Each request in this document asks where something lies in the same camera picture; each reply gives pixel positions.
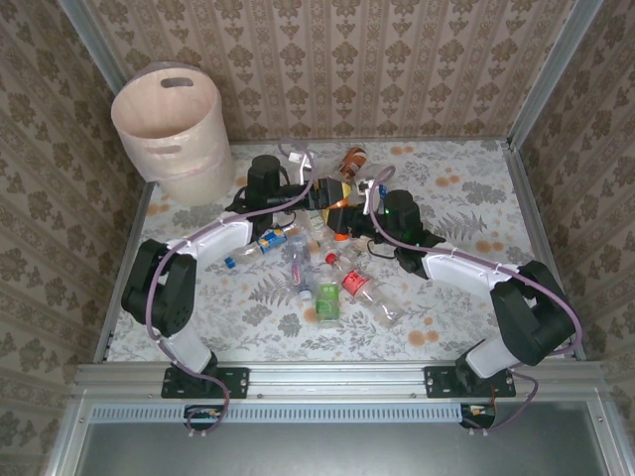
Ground grey metal sheet panel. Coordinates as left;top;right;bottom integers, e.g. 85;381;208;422
73;420;611;476

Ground blue yellow label clear bottle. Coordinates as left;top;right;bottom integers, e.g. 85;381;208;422
222;225;299;270

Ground green label plastic bottle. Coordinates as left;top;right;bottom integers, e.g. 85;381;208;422
313;265;342;328

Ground grey slotted cable duct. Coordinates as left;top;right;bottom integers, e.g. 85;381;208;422
90;402;497;423

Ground beige round waste bin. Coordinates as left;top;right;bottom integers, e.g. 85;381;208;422
109;61;237;207

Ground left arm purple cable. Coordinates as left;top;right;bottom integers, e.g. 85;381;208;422
146;138;318;440

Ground aluminium frame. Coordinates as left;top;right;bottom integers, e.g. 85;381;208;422
44;0;635;476

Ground orange tea bottle red label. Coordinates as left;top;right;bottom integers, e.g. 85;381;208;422
317;195;351;243

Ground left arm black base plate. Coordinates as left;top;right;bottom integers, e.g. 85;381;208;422
161;365;250;400

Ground red label red cap bottle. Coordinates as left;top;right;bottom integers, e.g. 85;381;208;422
324;251;407;328

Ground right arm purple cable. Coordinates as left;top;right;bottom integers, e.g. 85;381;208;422
364;166;582;437

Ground pink label clear bottle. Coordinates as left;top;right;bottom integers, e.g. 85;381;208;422
285;235;315;301

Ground brown label plastic bottle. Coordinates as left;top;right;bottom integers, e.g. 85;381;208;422
338;146;371;179

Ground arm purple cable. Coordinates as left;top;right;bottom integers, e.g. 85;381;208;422
146;138;318;440
364;166;582;437

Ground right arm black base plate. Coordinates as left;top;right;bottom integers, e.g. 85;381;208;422
424;365;517;400

